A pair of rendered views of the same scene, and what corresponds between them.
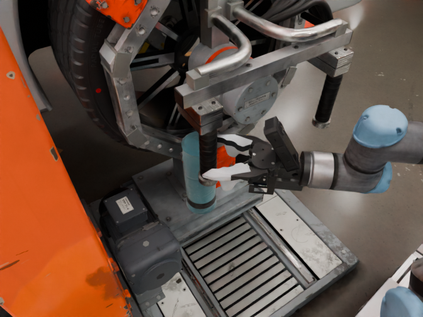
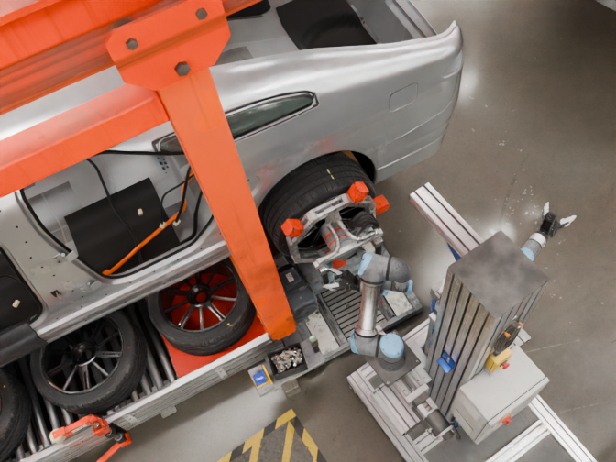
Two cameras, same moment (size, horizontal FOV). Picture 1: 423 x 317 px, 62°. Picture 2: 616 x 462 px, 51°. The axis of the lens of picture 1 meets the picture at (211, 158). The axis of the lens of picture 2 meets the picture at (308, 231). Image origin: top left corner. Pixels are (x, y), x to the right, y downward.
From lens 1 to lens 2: 300 cm
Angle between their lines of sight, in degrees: 17
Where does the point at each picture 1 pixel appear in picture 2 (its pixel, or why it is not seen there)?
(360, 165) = not seen: hidden behind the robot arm
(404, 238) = not seen: hidden behind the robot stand
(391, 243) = not seen: hidden behind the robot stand
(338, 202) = (426, 267)
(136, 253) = (296, 302)
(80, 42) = (279, 235)
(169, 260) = (312, 305)
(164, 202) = (310, 268)
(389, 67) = (513, 134)
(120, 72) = (293, 247)
